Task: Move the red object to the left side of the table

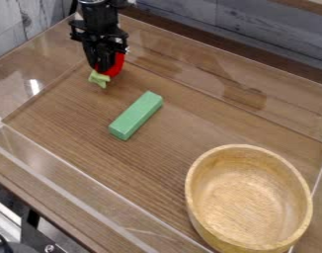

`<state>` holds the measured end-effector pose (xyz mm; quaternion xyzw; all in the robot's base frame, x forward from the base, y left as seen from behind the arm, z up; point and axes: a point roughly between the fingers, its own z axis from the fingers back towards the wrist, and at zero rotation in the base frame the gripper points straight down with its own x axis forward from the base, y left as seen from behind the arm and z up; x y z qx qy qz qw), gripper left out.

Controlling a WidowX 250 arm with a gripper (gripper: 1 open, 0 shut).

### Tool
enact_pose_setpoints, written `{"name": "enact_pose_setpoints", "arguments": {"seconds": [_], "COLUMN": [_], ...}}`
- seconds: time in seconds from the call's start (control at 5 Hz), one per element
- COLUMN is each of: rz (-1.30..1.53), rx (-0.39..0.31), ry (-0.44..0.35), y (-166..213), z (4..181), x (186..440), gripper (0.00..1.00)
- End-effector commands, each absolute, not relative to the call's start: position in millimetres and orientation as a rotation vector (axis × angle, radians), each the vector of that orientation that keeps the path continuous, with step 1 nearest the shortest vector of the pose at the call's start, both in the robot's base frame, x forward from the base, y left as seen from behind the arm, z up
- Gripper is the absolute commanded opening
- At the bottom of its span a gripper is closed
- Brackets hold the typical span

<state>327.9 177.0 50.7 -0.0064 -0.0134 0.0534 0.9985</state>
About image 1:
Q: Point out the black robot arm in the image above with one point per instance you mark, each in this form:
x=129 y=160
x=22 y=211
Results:
x=101 y=13

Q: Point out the wooden bowl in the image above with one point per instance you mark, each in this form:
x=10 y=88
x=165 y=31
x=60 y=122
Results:
x=248 y=199

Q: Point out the red plush strawberry toy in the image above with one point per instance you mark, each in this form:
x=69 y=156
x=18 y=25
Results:
x=102 y=77

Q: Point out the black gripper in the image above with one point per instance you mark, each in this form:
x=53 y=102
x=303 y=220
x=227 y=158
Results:
x=101 y=45

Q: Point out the clear acrylic table enclosure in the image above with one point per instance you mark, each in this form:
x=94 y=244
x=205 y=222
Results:
x=112 y=191

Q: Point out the green rectangular block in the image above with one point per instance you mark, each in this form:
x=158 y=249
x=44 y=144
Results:
x=136 y=116

